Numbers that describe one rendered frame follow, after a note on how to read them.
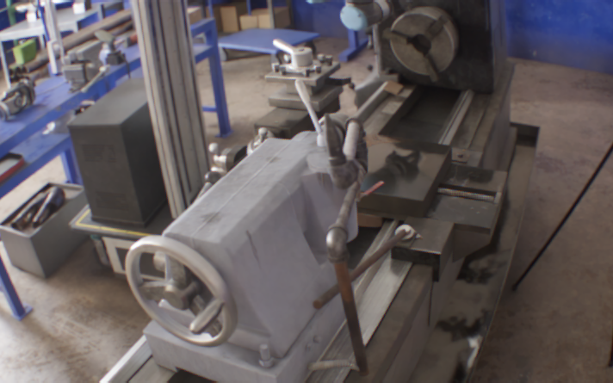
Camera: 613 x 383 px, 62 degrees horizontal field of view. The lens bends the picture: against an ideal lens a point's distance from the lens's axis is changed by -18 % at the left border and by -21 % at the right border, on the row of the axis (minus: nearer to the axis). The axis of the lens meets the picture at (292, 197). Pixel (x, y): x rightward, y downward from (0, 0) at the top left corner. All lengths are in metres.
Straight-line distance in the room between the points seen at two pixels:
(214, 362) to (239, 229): 0.26
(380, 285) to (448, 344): 0.52
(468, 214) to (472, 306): 0.51
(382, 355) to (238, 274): 0.37
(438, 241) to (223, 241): 0.61
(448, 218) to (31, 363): 1.95
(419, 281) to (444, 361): 0.46
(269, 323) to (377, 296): 0.35
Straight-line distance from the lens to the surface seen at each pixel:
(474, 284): 2.06
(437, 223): 1.50
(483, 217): 1.53
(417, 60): 2.20
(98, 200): 2.82
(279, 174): 1.15
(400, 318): 1.29
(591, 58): 5.73
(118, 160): 2.61
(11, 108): 3.07
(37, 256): 3.16
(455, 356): 1.80
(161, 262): 1.17
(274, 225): 1.09
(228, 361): 1.10
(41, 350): 2.78
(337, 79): 1.82
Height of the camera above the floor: 1.71
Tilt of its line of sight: 30 degrees down
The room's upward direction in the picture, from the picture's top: 7 degrees counter-clockwise
